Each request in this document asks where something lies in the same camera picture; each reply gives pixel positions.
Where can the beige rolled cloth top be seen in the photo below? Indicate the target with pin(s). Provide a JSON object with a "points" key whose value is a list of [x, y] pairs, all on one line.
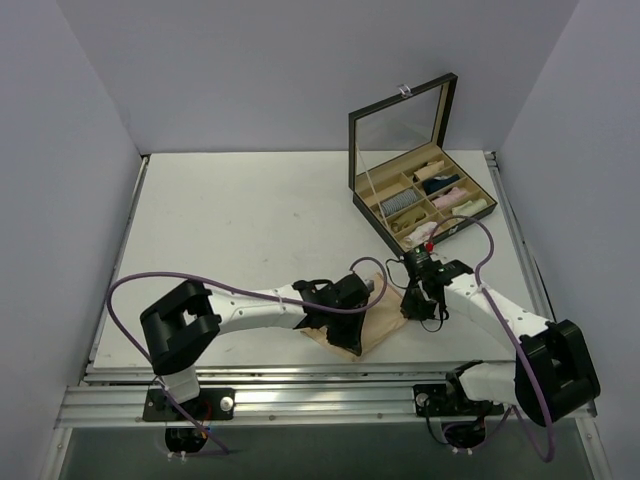
{"points": [[429, 170]]}

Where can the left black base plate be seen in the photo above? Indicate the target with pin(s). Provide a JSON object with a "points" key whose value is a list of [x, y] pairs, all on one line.
{"points": [[212, 404]]}

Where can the black compartment storage box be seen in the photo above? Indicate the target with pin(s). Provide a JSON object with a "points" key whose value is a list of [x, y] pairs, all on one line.
{"points": [[402, 180]]}

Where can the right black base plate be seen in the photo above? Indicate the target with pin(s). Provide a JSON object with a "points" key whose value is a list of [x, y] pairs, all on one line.
{"points": [[430, 400]]}

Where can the beige underwear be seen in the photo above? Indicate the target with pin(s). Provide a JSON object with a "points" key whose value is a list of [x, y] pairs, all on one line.
{"points": [[372, 326]]}

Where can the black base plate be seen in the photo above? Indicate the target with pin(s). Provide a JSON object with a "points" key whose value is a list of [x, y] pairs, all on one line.
{"points": [[212, 404], [430, 400]]}

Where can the tan rolled cloth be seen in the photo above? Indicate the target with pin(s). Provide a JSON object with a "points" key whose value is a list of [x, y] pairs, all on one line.
{"points": [[407, 219]]}

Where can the right side aluminium rail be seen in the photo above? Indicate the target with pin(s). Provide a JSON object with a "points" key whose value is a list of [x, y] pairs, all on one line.
{"points": [[529, 267]]}

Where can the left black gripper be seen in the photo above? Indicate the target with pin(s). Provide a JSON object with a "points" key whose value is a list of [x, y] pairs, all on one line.
{"points": [[347, 325]]}

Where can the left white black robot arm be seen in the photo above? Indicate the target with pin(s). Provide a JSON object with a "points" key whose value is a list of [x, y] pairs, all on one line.
{"points": [[180, 326]]}

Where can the grey striped rolled cloth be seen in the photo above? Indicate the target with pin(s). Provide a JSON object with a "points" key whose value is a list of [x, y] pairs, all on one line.
{"points": [[399, 201]]}

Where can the white pink rolled cloth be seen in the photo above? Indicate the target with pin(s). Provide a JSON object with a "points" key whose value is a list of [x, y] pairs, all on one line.
{"points": [[419, 235]]}

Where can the navy rolled cloth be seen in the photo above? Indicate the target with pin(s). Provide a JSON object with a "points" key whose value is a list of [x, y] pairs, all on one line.
{"points": [[436, 183]]}

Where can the cream rolled cloth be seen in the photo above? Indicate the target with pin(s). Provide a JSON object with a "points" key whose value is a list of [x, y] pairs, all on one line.
{"points": [[469, 208]]}

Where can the aluminium rail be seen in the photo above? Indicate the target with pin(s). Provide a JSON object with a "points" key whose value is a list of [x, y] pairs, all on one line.
{"points": [[264, 404], [529, 267]]}

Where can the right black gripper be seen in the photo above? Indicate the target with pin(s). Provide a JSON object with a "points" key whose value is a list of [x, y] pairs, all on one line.
{"points": [[417, 301]]}

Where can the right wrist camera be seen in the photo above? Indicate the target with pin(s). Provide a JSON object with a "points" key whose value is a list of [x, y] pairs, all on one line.
{"points": [[418, 262]]}

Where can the aluminium front rail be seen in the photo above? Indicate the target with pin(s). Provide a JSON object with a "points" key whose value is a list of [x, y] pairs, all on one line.
{"points": [[264, 404]]}

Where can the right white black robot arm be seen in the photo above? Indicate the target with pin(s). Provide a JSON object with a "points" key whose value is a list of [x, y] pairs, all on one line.
{"points": [[550, 373]]}

